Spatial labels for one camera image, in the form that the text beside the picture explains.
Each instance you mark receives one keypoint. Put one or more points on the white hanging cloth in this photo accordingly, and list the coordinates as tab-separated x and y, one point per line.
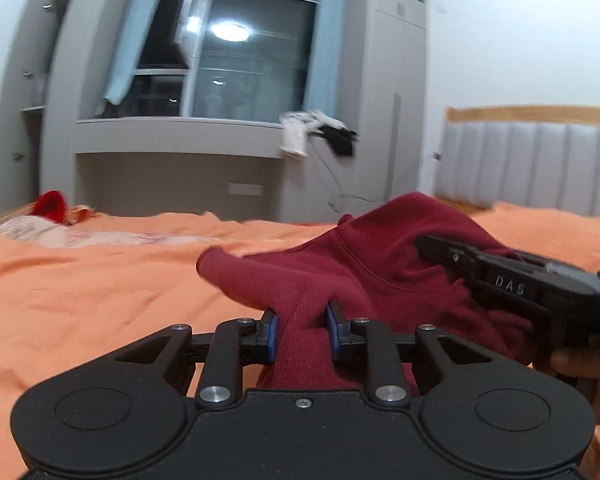
295	135

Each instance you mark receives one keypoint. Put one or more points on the white wall socket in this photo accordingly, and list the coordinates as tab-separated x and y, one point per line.
245	189

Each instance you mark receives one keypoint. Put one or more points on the orange bed sheet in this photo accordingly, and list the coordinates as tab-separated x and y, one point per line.
105	285

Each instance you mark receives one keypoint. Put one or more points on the grey window sill cabinet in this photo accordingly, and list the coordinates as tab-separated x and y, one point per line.
180	165

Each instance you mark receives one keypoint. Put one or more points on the light blue gathered curtain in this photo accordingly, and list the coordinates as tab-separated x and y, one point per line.
132	35

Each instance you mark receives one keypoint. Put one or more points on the pale pink lace cloth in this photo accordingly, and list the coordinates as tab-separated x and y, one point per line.
55	235

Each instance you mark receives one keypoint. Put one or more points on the large window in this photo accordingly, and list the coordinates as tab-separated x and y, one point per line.
250	60

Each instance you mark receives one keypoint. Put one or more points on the black hanging cloth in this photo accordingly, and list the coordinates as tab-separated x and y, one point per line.
341	141

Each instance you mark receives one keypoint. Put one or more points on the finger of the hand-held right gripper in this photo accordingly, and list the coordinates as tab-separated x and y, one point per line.
447	255

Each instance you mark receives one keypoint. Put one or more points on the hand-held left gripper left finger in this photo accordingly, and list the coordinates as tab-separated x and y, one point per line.
271	340

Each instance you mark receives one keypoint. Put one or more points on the light blue straight curtain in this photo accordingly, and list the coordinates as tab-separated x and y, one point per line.
325	45

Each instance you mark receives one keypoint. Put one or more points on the grey padded headboard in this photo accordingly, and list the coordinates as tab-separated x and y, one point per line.
530	160

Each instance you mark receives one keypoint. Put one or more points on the bright red cloth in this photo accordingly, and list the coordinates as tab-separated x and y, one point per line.
50	206

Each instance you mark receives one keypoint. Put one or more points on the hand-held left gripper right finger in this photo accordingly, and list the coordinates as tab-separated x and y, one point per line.
332	335

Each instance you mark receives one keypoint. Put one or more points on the orange ruffled cloth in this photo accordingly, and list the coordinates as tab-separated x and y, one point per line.
80	215

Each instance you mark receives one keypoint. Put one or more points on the dark red long-sleeve shirt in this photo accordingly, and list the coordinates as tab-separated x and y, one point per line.
380	260

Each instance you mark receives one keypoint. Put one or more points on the grey tall wardrobe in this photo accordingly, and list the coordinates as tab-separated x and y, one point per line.
397	85

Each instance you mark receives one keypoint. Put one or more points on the grey open-shelf cabinet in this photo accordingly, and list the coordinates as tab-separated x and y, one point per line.
27	60

